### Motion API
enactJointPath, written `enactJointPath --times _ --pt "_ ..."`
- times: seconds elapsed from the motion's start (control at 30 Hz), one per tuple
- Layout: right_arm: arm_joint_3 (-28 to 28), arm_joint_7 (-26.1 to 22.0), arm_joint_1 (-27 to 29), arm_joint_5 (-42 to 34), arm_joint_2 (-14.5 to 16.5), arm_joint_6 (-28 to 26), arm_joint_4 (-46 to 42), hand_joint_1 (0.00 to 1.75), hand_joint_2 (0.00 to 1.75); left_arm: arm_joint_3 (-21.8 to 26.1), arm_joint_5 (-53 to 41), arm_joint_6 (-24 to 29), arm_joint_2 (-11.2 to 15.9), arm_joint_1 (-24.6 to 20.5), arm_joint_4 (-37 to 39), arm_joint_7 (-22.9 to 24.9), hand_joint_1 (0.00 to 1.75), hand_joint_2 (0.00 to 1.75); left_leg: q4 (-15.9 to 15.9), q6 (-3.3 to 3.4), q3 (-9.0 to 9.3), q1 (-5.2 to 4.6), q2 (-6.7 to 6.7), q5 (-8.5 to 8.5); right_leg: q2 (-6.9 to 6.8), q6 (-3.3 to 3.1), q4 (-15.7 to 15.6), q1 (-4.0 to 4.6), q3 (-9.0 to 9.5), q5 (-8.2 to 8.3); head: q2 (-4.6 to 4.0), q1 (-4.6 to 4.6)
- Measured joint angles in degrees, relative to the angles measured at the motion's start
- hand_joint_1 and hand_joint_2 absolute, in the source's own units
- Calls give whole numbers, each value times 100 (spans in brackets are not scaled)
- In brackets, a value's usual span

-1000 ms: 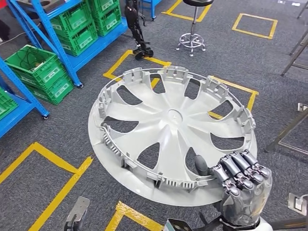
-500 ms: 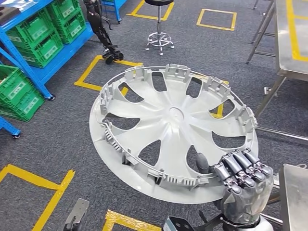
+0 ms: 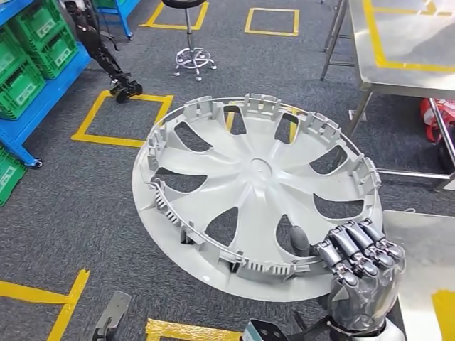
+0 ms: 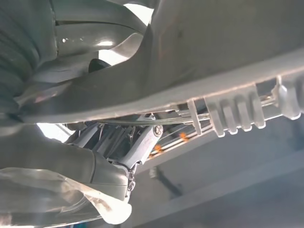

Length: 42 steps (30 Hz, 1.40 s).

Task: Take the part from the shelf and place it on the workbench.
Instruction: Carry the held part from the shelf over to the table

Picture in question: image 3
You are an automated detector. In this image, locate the black stool chrome base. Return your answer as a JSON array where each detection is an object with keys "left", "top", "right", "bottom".
[{"left": 162, "top": 0, "right": 218, "bottom": 82}]

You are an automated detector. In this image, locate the yellow table tape marking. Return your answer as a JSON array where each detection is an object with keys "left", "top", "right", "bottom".
[
  {"left": 361, "top": 0, "right": 455, "bottom": 74},
  {"left": 431, "top": 289, "right": 455, "bottom": 341}
]

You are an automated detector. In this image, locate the red plastic bag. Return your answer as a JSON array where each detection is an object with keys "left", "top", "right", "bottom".
[{"left": 419, "top": 97, "right": 455, "bottom": 144}]

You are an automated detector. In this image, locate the stainless steel table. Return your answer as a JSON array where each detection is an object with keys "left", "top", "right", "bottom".
[{"left": 319, "top": 0, "right": 455, "bottom": 193}]

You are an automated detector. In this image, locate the grey plastic wheel hubcap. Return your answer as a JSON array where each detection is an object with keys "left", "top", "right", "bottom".
[{"left": 132, "top": 93, "right": 384, "bottom": 303}]

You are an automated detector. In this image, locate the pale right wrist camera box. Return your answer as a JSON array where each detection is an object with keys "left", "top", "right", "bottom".
[{"left": 241, "top": 319, "right": 289, "bottom": 341}]

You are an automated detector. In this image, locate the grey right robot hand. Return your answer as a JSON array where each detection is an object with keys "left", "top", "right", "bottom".
[{"left": 289, "top": 217, "right": 407, "bottom": 334}]

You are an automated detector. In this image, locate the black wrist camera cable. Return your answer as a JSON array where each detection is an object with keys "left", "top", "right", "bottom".
[{"left": 286, "top": 310, "right": 336, "bottom": 341}]

